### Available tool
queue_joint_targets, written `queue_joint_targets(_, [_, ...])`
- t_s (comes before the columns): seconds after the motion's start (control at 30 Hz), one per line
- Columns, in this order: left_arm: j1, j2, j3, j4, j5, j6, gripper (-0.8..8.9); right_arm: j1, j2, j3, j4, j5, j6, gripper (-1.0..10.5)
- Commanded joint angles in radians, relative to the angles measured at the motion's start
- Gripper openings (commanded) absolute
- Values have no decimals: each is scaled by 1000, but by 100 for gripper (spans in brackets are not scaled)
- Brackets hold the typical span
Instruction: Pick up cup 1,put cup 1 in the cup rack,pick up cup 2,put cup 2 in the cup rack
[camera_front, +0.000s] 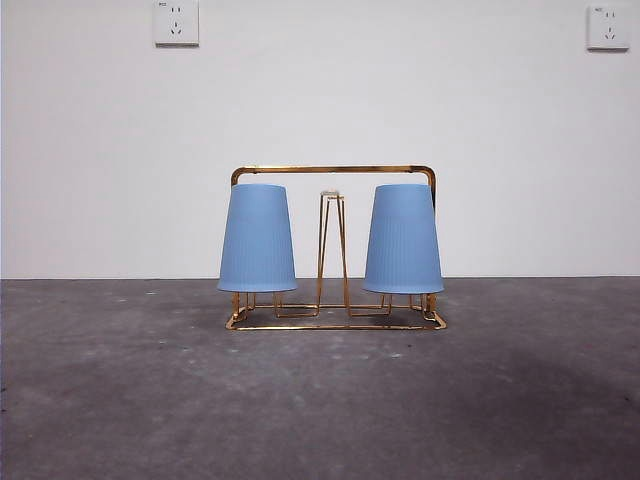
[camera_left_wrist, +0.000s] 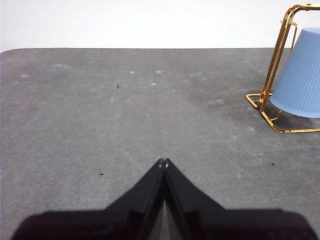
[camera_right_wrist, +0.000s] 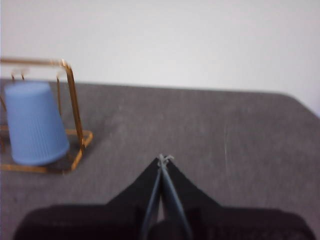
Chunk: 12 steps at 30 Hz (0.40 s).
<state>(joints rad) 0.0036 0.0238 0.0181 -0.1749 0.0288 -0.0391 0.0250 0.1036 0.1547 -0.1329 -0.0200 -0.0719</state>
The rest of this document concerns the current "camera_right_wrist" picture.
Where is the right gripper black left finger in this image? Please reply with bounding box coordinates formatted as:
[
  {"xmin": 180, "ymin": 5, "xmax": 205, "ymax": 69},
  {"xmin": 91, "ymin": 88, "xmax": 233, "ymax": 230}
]
[{"xmin": 13, "ymin": 157, "xmax": 163, "ymax": 240}]

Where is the blue ribbed plastic cup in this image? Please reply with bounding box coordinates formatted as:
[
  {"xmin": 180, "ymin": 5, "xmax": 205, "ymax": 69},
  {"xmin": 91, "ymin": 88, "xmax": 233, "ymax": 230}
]
[{"xmin": 4, "ymin": 81, "xmax": 71, "ymax": 166}]

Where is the gold wire cup rack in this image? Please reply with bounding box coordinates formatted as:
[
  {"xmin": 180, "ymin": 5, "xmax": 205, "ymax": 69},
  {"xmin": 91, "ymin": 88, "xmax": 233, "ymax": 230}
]
[{"xmin": 0, "ymin": 57, "xmax": 94, "ymax": 175}]

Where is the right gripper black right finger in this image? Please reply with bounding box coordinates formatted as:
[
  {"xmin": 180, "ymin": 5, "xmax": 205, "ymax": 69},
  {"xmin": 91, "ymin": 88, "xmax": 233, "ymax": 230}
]
[{"xmin": 165, "ymin": 159, "xmax": 313, "ymax": 240}]

